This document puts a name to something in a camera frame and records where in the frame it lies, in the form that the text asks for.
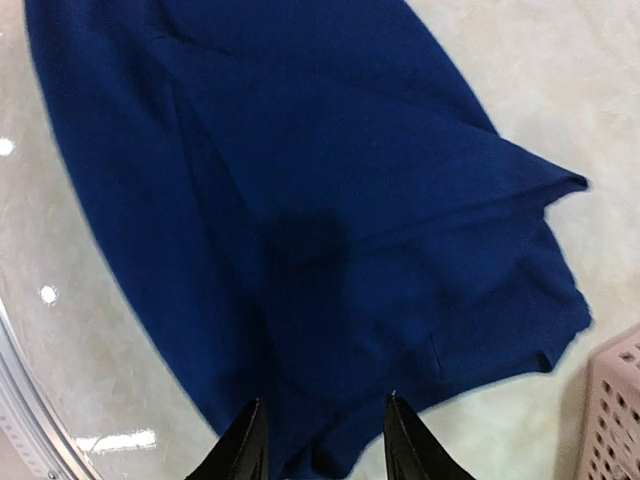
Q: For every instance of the aluminium front rail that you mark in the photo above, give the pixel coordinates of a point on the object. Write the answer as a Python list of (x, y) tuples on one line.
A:
[(34, 442)]

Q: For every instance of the pink plastic laundry basket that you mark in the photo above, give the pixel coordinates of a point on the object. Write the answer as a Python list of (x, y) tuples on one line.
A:
[(610, 446)]

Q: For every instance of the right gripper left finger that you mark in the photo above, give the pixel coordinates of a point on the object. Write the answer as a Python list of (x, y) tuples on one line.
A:
[(241, 453)]

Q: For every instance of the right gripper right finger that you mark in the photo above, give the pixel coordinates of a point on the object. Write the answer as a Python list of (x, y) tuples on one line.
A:
[(412, 452)]

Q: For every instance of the blue garment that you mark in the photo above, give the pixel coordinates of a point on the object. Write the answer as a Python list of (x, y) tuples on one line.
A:
[(304, 202)]

